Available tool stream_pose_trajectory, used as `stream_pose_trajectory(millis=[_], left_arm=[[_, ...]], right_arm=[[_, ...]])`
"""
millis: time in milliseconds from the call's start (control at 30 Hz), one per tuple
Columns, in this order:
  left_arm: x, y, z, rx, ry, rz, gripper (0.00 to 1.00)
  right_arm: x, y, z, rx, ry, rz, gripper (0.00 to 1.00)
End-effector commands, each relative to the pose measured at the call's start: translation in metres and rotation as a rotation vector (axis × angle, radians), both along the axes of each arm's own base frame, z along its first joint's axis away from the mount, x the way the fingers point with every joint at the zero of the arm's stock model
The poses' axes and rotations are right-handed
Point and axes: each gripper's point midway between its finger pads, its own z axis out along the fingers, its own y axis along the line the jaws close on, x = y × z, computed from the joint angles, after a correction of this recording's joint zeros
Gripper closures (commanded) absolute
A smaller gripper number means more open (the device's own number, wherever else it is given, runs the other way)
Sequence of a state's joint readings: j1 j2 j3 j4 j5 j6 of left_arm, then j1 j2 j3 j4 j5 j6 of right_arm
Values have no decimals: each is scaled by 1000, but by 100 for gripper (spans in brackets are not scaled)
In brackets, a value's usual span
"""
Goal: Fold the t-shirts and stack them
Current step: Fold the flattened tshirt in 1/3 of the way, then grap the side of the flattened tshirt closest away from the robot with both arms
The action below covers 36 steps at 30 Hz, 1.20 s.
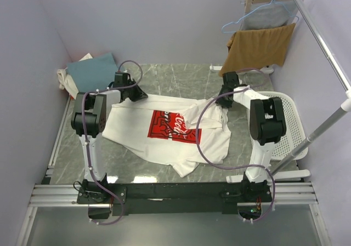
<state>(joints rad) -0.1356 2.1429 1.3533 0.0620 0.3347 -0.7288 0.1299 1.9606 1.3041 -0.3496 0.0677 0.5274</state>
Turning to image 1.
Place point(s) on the white perforated plastic basket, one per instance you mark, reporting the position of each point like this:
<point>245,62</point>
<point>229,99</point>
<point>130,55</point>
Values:
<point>294,129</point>

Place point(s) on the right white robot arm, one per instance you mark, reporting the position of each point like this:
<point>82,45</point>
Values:
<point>266,121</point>

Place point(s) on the brown t-shirt on rack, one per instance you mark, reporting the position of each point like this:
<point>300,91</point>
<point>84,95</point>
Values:
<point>257,48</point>

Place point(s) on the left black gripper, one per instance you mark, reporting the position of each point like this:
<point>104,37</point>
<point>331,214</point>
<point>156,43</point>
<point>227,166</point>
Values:
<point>139,95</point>

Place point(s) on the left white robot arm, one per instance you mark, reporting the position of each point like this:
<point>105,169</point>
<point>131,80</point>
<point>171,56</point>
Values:
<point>89,119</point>

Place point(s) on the silver clothes rail stand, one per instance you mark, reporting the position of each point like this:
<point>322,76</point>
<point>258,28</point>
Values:
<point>308,78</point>

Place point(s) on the folded teal t-shirt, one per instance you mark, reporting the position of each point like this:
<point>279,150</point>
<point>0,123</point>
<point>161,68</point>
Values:
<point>92,74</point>

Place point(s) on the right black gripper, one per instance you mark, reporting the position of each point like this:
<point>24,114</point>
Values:
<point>220,102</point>

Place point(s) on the grey garment on rack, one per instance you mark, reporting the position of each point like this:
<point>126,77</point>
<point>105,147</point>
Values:
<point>265,17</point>

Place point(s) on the white t-shirt red print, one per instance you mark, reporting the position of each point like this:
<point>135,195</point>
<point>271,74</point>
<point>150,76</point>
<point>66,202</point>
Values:
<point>171,131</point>

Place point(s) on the folded cream t-shirt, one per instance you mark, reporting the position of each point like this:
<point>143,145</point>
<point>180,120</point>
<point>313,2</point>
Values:
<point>66,82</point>

